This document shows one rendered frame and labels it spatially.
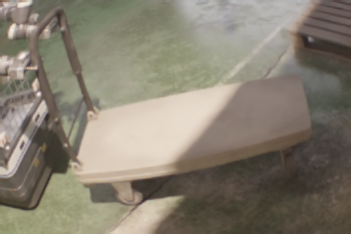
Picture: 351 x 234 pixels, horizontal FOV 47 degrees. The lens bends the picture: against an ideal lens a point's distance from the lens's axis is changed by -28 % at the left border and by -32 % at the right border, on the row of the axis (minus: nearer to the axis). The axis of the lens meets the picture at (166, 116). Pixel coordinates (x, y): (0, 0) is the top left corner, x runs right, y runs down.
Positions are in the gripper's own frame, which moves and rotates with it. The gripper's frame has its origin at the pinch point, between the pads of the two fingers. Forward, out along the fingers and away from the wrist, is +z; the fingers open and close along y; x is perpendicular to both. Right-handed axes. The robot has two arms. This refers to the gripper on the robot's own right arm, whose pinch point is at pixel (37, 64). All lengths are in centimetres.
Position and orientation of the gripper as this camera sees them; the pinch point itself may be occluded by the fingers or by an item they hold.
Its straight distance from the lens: 159.4
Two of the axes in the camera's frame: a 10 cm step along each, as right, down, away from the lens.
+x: 0.5, -8.2, -5.6
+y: -1.1, 5.6, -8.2
